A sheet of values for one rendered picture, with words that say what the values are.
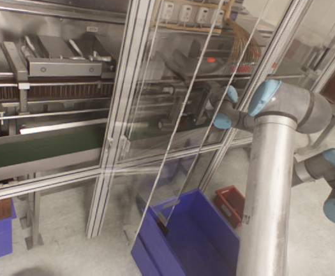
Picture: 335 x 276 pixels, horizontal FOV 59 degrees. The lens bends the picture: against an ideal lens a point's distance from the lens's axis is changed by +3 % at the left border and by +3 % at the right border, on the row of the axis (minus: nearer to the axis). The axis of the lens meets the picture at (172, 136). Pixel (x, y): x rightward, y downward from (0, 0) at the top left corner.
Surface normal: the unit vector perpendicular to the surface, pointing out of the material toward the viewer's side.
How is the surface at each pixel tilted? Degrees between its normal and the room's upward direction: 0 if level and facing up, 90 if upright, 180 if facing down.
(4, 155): 2
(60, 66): 90
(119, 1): 90
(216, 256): 0
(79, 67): 90
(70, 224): 0
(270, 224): 38
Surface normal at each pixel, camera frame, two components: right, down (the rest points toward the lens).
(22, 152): 0.25, -0.76
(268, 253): -0.07, -0.36
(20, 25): 0.52, 0.62
